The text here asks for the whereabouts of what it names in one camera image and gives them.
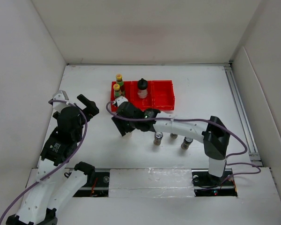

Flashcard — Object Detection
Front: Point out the red sauce bottle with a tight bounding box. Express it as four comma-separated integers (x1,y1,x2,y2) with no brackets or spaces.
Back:
116,74,125,96
113,83,122,99

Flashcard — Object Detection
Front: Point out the white salt shaker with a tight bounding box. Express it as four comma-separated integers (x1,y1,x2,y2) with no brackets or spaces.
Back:
124,132,133,138
137,78,148,99

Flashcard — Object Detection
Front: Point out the silver-lid spice jar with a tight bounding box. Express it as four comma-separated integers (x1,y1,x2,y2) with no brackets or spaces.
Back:
153,132,163,146

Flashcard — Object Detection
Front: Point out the black-lid spice jar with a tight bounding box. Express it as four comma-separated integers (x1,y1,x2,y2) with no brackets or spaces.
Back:
170,133,178,139
181,137,193,150

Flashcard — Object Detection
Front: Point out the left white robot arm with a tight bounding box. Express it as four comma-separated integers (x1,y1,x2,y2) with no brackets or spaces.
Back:
6,90,99,225

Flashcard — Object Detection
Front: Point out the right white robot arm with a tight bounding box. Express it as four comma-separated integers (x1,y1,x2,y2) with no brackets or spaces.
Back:
107,99,230,187

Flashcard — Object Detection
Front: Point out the red three-compartment tray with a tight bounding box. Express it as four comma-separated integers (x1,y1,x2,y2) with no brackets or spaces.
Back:
124,80,175,111

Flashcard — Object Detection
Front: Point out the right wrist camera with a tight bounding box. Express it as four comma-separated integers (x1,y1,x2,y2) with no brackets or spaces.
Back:
113,96,128,107

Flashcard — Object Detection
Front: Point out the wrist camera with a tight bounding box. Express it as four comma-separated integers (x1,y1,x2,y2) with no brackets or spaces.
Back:
52,90,69,101
113,96,128,107

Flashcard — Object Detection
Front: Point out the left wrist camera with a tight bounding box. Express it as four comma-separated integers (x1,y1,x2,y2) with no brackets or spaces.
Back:
52,90,69,101

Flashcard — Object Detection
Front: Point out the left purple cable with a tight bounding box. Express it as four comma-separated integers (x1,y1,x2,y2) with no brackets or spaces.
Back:
0,99,89,225

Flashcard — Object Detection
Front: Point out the purple cable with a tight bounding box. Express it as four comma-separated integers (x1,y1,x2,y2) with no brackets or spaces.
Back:
105,100,264,191
0,99,89,225

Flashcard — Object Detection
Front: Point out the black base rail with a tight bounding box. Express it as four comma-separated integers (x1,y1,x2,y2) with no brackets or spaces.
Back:
74,168,237,198

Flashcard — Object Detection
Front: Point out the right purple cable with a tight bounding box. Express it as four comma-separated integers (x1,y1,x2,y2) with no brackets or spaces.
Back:
105,100,264,191

